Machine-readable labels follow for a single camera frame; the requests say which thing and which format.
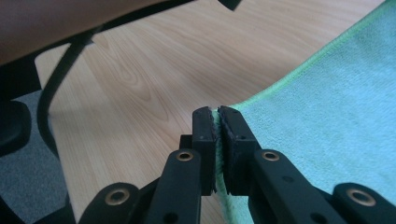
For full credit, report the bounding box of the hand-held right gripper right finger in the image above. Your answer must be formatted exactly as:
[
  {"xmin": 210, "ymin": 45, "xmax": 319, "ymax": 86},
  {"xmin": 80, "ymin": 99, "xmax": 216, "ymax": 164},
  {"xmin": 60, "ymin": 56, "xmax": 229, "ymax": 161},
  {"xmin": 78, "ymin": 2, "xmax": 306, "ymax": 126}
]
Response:
[{"xmin": 218, "ymin": 105, "xmax": 262, "ymax": 197}]

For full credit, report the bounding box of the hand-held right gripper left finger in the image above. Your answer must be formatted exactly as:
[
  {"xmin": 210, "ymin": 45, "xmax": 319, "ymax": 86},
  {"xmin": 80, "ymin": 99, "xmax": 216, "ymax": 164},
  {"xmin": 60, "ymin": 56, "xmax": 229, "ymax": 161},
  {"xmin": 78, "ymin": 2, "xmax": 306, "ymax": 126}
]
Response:
[{"xmin": 179, "ymin": 105, "xmax": 219, "ymax": 197}]

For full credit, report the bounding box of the green microfibre cloth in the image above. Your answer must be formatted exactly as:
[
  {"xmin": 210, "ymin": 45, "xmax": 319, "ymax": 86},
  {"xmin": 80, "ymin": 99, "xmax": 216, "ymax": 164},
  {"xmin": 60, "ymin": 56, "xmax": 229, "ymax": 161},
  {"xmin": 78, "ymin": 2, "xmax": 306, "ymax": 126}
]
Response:
[{"xmin": 211, "ymin": 0, "xmax": 396, "ymax": 224}]

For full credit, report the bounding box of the dark rounded object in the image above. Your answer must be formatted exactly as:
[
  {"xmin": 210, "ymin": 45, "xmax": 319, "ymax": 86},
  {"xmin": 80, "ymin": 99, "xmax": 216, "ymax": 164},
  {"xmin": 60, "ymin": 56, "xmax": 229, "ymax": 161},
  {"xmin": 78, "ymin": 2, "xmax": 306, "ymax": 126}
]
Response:
[{"xmin": 0, "ymin": 100, "xmax": 33, "ymax": 158}]

